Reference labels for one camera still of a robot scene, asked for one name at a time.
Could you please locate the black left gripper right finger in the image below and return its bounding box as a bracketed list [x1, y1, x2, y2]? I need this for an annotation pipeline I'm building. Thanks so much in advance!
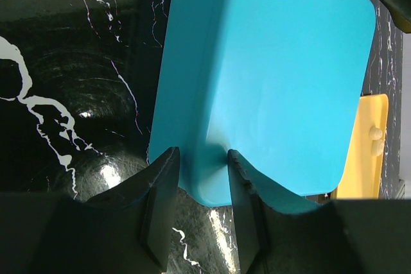
[227, 150, 410, 273]

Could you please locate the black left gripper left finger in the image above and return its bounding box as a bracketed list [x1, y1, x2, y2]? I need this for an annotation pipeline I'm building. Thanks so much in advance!
[1, 147, 180, 273]

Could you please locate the teal box lid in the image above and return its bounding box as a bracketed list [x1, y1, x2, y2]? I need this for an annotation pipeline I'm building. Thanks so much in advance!
[148, 0, 376, 207]

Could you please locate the white round chocolate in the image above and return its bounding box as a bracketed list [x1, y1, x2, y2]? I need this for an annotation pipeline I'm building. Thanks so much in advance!
[371, 139, 384, 157]

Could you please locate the white oval chocolate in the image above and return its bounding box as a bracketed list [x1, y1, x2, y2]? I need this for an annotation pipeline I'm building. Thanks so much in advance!
[369, 126, 383, 141]

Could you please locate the yellow plastic tray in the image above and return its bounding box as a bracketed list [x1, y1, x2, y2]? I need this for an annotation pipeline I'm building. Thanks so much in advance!
[331, 94, 389, 199]

